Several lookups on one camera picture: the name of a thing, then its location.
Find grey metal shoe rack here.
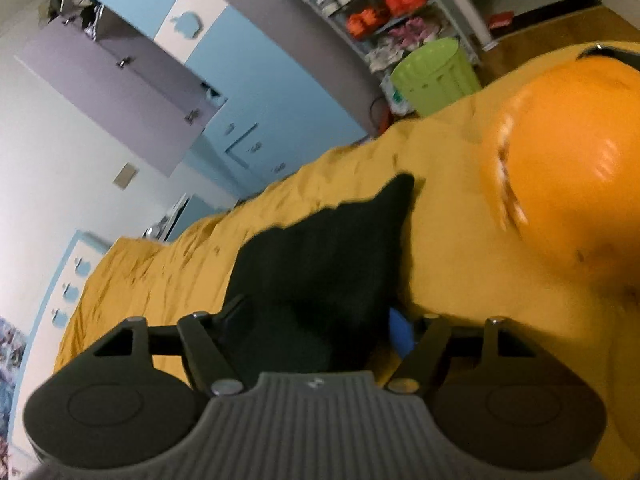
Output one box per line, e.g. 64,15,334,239
284,0,482,92

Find green ribbed plastic bin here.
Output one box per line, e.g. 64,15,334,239
390,37,484,117

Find red box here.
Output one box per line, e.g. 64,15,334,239
483,10,516,31

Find collection of assorted shoes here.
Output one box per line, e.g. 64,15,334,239
299,0,437,75

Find yellow bed sheet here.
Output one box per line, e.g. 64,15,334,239
52,40,640,480

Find white plastic bag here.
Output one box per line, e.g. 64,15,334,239
382,77,417,117

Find white headboard with blue apples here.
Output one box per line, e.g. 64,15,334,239
0,230,114,463

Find blue grey wardrobe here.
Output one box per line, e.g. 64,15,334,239
15,0,372,211

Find black cloth garment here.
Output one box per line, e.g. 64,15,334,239
220,172,417,373

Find beige wall switch plate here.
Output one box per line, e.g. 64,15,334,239
112,162,139,190

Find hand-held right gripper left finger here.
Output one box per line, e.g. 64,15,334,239
94,294,249,396

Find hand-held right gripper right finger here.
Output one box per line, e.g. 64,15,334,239
387,307,540,394

